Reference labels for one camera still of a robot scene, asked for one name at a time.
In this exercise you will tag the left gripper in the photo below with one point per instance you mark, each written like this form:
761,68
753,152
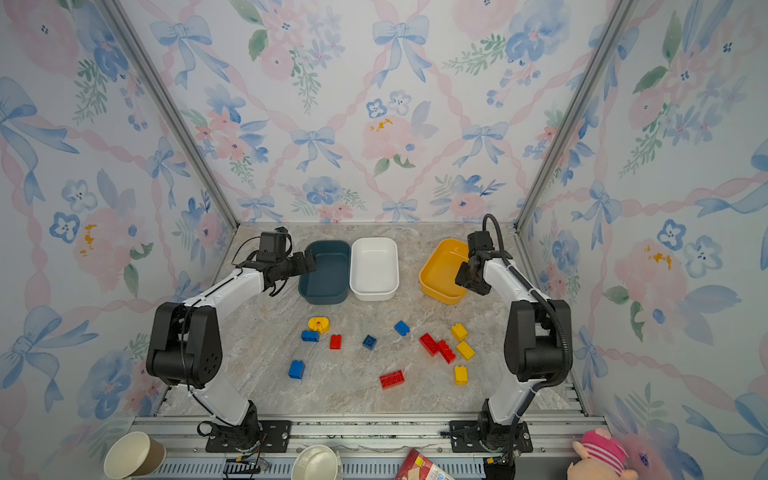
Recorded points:
302,267

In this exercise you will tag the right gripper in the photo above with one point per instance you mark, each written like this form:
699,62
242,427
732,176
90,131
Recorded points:
461,279

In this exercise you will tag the yellow plastic bin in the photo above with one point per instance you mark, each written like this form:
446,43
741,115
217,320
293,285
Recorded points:
437,277

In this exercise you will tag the dark teal plastic bin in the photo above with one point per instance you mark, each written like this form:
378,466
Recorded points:
328,284

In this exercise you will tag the yellow lego brick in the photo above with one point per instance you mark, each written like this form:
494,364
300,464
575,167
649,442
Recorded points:
465,350
461,376
459,332

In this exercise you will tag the white plastic bin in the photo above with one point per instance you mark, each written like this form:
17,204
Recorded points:
374,269

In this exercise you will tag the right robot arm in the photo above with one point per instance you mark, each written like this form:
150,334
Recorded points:
536,348

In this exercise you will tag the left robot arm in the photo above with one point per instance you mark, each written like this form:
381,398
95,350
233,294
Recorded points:
185,346

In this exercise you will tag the yellow round lego piece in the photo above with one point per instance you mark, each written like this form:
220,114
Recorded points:
319,325

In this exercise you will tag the blue lego brick left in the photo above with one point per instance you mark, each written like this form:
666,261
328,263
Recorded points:
310,336

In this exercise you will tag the blue lego brick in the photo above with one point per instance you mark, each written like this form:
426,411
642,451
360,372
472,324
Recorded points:
402,328
296,369
310,336

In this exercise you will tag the blue lego brick centre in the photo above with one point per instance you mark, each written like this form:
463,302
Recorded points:
402,328

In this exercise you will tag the small red lego brick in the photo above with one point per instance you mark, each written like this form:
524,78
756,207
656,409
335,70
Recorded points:
336,342

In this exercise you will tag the yellow lego brick front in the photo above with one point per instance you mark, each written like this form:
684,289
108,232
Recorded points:
461,376

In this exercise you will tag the blue lego brick front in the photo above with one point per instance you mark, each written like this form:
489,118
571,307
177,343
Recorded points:
296,369

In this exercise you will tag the dark blue square lego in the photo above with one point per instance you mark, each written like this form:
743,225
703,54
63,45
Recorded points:
369,342

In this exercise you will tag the red lego brick front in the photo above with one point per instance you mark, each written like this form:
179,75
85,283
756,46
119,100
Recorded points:
392,379

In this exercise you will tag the red snack box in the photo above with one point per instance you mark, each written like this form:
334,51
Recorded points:
418,467

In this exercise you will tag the white paper bowl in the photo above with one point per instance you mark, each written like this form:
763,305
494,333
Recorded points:
317,462

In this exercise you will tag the pink plush toy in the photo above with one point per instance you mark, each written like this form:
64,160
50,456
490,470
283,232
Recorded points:
600,457

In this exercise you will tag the brown paper cup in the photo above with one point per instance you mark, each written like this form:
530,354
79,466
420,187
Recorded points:
135,454

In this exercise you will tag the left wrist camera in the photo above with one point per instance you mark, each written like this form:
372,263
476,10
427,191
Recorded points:
275,244

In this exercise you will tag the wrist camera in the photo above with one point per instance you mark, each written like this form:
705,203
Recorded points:
275,244
479,243

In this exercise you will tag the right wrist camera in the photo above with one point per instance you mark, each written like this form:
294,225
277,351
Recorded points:
479,243

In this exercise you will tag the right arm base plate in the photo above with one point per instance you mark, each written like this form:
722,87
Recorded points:
483,437

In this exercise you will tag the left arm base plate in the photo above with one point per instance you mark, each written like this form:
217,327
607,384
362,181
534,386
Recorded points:
252,437

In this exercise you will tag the aluminium frame rail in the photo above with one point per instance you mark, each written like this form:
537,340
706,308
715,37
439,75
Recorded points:
550,432

